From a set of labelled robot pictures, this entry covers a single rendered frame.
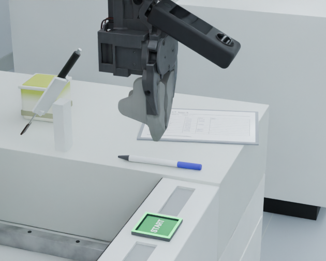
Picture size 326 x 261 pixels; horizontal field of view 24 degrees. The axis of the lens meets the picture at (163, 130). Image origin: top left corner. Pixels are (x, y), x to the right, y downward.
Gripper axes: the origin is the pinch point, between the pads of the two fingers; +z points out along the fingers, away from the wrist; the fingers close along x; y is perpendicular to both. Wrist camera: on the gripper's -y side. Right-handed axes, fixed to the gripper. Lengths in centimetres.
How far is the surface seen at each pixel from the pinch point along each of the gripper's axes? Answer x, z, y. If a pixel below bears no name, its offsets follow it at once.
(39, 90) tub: -27.2, 8.1, 33.4
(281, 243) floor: -156, 111, 9
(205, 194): -11.6, 14.7, -2.8
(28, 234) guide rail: -8.3, 25.7, 26.4
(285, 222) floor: -172, 111, 11
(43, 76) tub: -32.4, 7.4, 35.1
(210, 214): -10.2, 17.1, -4.0
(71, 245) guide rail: -8.0, 25.9, 18.4
